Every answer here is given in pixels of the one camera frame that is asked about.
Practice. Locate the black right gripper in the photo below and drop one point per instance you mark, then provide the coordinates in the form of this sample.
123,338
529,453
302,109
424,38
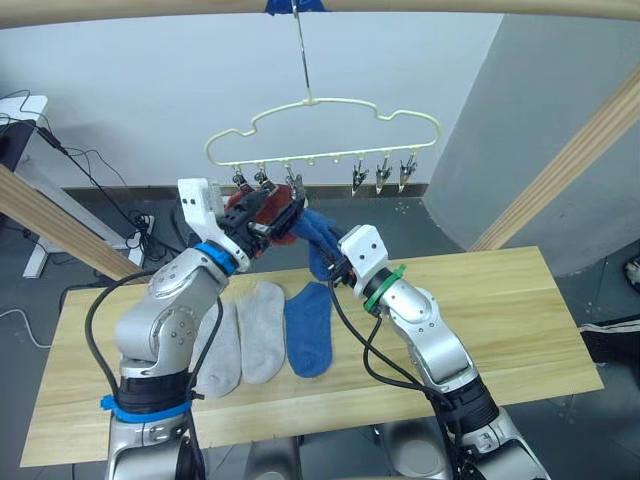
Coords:
342,271

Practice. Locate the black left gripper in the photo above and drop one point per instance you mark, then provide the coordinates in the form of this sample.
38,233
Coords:
240,227

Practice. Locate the red fuzzy sock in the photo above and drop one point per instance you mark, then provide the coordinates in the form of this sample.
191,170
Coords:
277,202

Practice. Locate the blue sock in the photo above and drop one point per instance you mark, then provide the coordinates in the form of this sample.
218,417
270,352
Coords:
316,260
310,340

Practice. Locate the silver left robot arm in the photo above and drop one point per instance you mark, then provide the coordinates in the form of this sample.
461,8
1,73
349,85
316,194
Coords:
165,320

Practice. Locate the blue tape forearm band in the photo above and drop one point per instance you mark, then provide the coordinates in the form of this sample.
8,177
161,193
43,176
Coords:
145,414

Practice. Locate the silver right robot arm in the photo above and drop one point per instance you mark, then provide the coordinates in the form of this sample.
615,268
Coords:
430,330

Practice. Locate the metal hanger clip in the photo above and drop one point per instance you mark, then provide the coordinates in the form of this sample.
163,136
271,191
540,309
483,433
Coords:
406,172
239,180
382,175
358,178
295,183
261,178

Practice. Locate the cream plastic clip hanger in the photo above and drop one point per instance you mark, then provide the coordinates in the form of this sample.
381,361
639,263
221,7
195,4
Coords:
311,102

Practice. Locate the metal hanger hook rod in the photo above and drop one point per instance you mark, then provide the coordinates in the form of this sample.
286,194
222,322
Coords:
301,50

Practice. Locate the green zip tie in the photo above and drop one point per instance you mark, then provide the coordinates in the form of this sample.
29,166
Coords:
382,290

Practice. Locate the blue tape wrist band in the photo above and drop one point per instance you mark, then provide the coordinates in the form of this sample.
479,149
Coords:
217,256

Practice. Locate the grey sock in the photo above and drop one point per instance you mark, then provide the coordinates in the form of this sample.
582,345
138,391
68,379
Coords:
220,365
260,340

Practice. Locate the white power strip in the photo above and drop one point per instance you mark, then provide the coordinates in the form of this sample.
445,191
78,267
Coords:
140,230

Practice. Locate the grey rounded robot part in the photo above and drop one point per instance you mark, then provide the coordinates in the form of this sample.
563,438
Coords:
412,450
272,460

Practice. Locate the blue tape on beam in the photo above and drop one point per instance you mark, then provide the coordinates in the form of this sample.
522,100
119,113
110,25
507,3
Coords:
280,6

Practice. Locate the white desk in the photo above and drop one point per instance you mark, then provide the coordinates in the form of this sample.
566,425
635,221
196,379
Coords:
31,106

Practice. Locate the black bag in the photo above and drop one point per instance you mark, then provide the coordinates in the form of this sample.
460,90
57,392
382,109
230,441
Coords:
610,342

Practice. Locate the black and white shoe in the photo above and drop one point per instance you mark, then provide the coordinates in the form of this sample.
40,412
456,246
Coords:
633,272

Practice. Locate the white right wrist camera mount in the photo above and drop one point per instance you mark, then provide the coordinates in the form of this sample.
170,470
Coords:
365,252

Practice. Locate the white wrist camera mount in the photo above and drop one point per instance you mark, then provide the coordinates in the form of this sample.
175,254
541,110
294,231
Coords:
197,205
365,252

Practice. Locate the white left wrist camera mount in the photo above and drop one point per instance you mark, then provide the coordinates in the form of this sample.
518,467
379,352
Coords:
197,205

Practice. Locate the slanted wooden frame beam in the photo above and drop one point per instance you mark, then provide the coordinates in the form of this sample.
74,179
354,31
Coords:
50,220
575,160

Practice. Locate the horizontal wooden frame beam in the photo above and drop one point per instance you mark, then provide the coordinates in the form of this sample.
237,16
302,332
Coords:
100,15

